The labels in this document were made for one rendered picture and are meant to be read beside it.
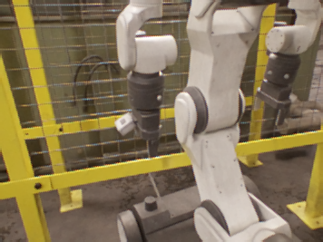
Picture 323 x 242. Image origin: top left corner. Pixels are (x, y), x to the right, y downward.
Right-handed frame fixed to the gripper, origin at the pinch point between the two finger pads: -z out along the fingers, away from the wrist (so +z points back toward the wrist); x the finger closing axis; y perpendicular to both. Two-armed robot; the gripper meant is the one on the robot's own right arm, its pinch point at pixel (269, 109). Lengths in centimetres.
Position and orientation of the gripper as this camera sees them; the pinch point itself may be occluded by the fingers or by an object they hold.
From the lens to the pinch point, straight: 92.1
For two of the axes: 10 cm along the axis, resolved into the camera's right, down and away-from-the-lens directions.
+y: -9.1, 1.9, -3.6
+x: -4.1, -5.0, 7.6
